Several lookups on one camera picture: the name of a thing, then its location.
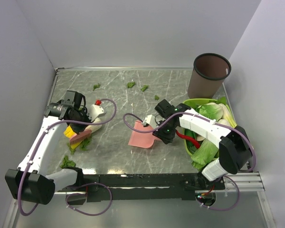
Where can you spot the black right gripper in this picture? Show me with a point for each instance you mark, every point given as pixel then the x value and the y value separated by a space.
pixel 166 138

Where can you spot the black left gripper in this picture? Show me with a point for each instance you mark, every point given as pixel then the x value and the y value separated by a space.
pixel 79 129

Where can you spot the yellow white napa cabbage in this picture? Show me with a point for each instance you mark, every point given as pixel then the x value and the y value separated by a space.
pixel 69 132

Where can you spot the pink plastic dustpan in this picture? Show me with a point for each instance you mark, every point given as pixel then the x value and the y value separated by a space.
pixel 141 140

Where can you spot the pink hand brush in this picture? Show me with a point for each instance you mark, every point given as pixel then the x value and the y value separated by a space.
pixel 76 138

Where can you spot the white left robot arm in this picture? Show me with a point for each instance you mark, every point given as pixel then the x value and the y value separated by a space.
pixel 54 123

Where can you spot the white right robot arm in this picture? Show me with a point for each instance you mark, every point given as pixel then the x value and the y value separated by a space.
pixel 233 145

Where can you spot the red chili pepper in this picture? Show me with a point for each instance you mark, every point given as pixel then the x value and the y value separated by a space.
pixel 190 141

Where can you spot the beige mushroom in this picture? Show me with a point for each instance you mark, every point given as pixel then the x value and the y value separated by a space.
pixel 199 138

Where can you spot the green lettuce leaf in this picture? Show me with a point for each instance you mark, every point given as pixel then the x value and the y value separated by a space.
pixel 205 154

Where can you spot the white green cabbage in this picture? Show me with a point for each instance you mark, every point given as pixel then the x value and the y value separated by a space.
pixel 211 111

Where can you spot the green plastic vegetable basket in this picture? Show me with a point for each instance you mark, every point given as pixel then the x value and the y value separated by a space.
pixel 195 103

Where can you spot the yellow green leek stalks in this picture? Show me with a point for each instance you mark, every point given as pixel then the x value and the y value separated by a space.
pixel 227 116

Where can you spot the brown plastic trash bin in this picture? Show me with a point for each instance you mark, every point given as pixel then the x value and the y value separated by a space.
pixel 209 72

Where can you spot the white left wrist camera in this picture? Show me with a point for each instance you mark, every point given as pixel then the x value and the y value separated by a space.
pixel 95 111

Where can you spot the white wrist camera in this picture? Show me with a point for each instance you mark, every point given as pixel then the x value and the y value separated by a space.
pixel 150 121
pixel 95 111

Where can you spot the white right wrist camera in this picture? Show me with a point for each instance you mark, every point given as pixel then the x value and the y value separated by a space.
pixel 150 121

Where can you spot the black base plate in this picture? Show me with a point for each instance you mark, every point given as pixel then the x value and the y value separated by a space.
pixel 160 186

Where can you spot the aluminium frame rail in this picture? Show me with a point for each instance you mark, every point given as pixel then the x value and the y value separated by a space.
pixel 244 181

